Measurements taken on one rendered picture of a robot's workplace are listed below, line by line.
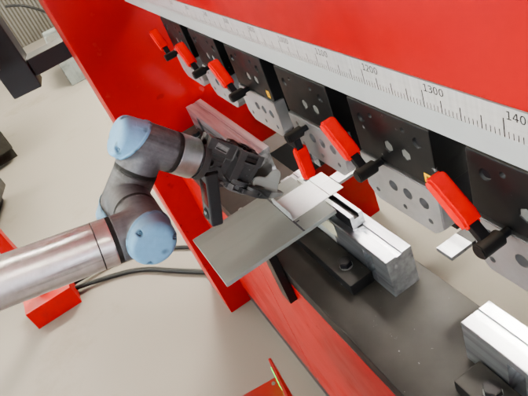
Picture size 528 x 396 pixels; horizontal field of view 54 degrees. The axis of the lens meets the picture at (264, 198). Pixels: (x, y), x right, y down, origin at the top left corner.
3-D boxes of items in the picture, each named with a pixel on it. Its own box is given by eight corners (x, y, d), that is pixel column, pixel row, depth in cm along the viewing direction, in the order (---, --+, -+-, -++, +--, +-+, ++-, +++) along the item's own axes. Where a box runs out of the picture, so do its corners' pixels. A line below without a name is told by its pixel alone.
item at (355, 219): (300, 189, 118) (296, 179, 116) (311, 182, 119) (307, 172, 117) (353, 229, 102) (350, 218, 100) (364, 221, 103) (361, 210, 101)
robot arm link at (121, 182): (100, 239, 84) (125, 177, 82) (88, 209, 93) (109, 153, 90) (145, 247, 88) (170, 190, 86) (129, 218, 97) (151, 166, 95)
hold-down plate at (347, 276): (280, 227, 125) (275, 218, 124) (298, 215, 127) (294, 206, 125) (353, 296, 102) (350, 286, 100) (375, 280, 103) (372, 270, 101)
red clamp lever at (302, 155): (300, 179, 89) (282, 133, 84) (319, 166, 90) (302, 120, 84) (306, 183, 88) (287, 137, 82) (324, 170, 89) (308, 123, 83)
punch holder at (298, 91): (301, 148, 92) (270, 65, 83) (339, 124, 94) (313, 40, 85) (351, 180, 80) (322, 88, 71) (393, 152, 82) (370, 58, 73)
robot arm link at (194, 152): (173, 179, 90) (159, 163, 96) (196, 185, 92) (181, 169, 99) (189, 140, 88) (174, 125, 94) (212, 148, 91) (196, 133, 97)
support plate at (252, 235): (194, 243, 113) (192, 240, 113) (291, 179, 119) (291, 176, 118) (227, 287, 99) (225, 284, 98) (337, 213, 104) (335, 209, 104)
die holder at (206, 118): (196, 130, 181) (185, 107, 176) (211, 121, 182) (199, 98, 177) (262, 185, 142) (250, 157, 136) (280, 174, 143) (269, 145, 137)
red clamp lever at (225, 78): (204, 62, 100) (232, 100, 98) (222, 52, 101) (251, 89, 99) (205, 67, 102) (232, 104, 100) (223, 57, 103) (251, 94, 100)
